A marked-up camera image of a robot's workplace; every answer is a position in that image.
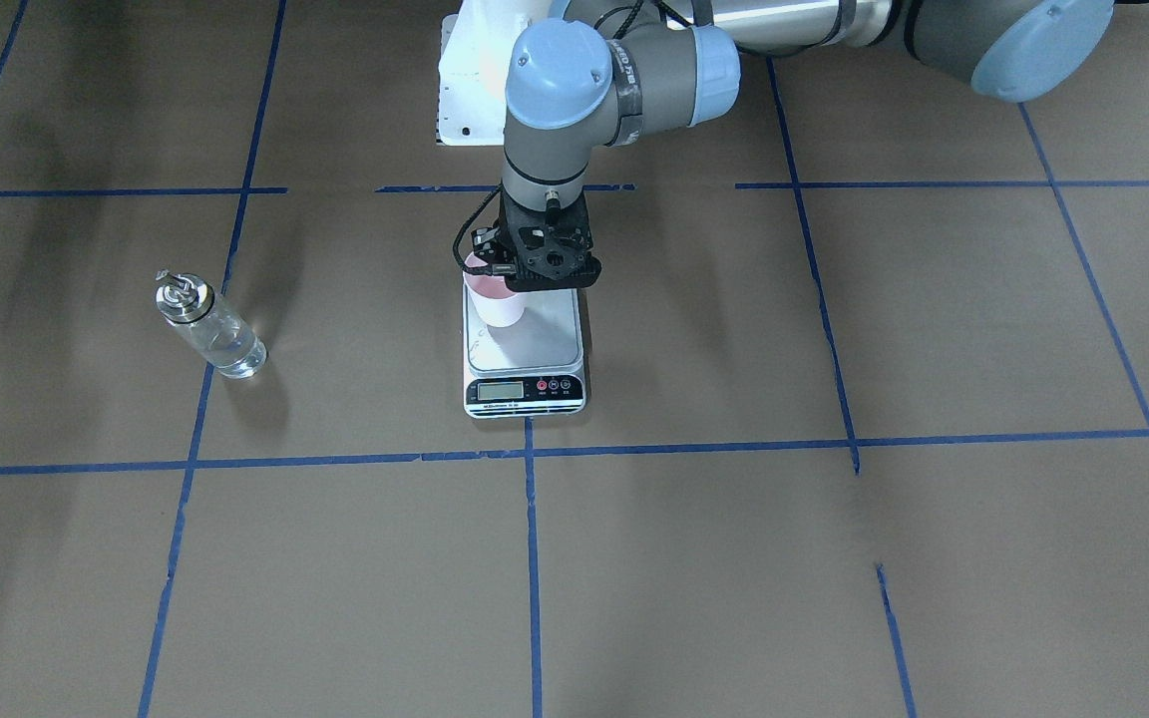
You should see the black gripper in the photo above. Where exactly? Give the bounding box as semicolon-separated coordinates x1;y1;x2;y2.
498;194;594;289

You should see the pink plastic cup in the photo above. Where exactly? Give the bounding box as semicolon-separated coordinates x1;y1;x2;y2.
464;272;526;329

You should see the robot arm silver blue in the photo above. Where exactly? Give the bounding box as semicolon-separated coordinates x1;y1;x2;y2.
465;1;1115;292

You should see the digital kitchen scale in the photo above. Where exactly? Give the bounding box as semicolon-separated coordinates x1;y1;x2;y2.
462;283;587;420

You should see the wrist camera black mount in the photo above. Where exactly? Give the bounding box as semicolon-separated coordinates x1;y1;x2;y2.
470;226;602;292

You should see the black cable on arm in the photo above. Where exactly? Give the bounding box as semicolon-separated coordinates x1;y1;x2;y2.
453;187;518;276

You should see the white pedestal column with base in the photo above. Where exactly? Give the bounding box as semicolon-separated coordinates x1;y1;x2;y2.
435;1;553;147

